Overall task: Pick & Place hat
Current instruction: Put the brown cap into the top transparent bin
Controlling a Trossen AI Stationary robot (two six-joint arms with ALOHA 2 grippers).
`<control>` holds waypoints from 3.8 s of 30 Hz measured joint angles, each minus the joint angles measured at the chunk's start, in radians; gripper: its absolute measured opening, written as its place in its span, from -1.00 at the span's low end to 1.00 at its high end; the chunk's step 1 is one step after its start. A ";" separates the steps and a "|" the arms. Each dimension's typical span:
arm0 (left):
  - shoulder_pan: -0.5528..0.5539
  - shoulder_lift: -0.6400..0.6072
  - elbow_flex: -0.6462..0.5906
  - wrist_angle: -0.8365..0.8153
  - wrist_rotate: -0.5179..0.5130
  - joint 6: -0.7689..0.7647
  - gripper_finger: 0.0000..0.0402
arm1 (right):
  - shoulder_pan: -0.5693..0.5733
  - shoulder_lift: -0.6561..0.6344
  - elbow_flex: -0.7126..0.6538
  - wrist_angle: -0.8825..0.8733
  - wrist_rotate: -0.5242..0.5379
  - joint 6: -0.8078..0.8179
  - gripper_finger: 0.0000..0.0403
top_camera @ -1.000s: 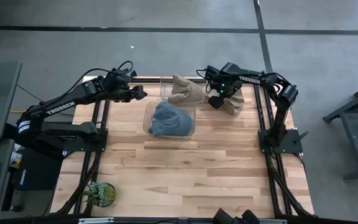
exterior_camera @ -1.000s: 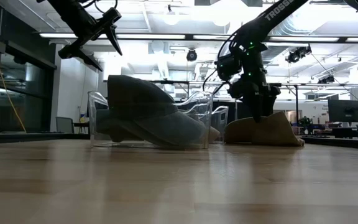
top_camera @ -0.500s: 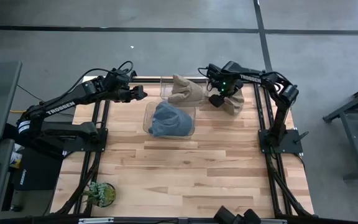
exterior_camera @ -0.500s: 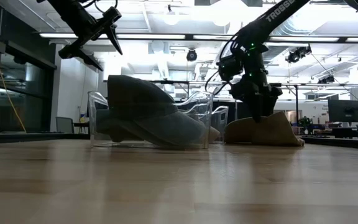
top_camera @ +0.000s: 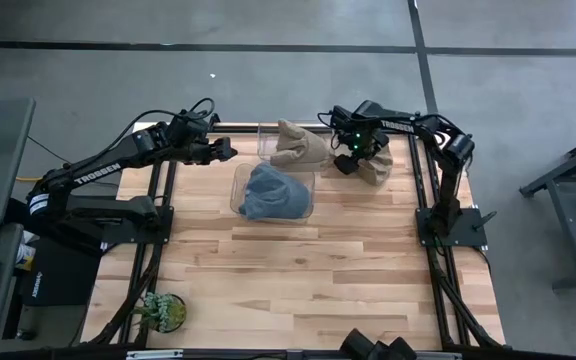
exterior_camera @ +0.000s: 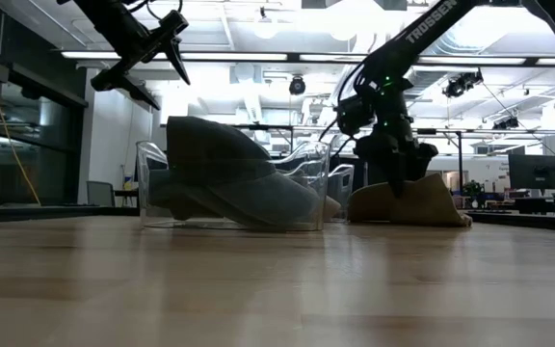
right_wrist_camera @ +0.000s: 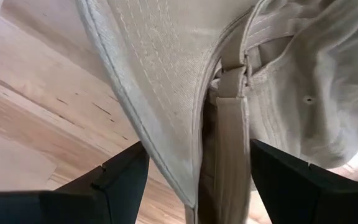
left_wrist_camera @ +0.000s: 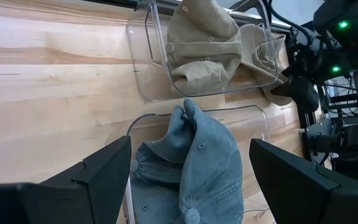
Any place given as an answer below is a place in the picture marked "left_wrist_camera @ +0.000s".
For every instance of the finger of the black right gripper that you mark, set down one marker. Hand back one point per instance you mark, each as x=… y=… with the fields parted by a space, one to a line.
x=303 y=93

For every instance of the clear plastic bin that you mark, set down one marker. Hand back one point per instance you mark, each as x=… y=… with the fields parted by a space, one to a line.
x=253 y=124
x=141 y=84

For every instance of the blue baseball cap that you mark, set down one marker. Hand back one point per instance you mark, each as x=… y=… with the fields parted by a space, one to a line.
x=213 y=174
x=154 y=202

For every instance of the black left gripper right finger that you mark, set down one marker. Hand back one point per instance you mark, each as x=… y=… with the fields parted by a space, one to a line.
x=306 y=199

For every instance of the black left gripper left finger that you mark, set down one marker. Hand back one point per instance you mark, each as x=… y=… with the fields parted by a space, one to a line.
x=57 y=199

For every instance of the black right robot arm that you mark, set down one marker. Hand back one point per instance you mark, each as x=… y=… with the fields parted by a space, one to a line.
x=356 y=18

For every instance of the tan baseball cap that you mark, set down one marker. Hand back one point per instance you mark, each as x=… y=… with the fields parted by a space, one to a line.
x=204 y=37
x=259 y=53

